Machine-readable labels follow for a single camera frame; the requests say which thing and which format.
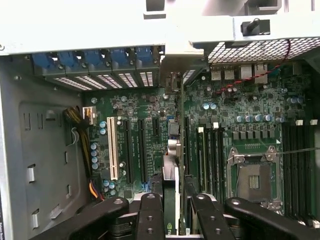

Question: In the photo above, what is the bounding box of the CPU socket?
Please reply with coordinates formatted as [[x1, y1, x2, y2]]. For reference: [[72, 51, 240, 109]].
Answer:
[[226, 146, 283, 216]]

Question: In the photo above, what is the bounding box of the black RAM slot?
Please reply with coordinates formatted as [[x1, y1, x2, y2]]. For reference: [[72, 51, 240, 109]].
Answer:
[[290, 120, 299, 223], [217, 124, 225, 198], [298, 119, 308, 225], [196, 126, 205, 193], [211, 122, 219, 196], [306, 119, 317, 227], [204, 124, 212, 195], [282, 121, 291, 221]]

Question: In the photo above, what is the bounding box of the metal socket cover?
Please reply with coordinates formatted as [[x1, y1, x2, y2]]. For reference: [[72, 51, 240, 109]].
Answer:
[[258, 198, 285, 217]]

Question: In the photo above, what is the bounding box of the long PCIe expansion slot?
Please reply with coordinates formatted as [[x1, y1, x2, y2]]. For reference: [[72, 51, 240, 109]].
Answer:
[[121, 117, 134, 184], [136, 118, 149, 185], [183, 115, 191, 176]]

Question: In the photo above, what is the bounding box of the white PCI expansion slot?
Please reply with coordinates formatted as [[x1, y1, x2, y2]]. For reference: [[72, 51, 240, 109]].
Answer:
[[106, 116, 119, 181]]

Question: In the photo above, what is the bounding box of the short black expansion slot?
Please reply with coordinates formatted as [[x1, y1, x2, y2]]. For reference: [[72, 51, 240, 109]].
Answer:
[[151, 117, 161, 138]]

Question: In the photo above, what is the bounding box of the thin metal locking lever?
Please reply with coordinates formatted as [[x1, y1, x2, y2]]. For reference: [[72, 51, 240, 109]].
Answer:
[[276, 147, 320, 157]]

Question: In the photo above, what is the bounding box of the green motherboard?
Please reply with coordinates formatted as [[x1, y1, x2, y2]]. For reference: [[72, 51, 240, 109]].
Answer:
[[82, 63, 320, 226]]

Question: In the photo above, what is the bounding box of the white power connector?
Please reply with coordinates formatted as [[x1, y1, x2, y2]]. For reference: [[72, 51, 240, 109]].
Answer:
[[81, 106, 97, 126]]

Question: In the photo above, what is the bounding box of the open black PC case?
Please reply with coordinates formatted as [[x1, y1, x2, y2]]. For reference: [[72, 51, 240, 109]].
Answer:
[[0, 14, 320, 240]]

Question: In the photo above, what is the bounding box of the silver power supply unit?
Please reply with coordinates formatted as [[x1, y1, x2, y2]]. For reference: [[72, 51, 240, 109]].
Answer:
[[0, 56, 27, 240]]

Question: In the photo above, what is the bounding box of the blue slot retention clip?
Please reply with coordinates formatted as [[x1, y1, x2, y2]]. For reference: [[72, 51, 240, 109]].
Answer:
[[31, 51, 56, 73], [110, 47, 132, 68], [57, 49, 80, 72], [136, 46, 154, 66], [84, 48, 107, 70]]

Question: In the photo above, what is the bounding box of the grey parts rack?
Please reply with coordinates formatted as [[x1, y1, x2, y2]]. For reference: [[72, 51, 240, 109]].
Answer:
[[143, 0, 316, 20]]

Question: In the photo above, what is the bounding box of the black yellow power wire bundle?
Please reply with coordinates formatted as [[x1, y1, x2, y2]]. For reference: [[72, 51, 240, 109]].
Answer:
[[62, 106, 106, 201]]

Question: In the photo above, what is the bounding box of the red black twisted wire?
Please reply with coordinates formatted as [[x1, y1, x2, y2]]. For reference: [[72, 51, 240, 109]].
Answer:
[[212, 38, 293, 95]]

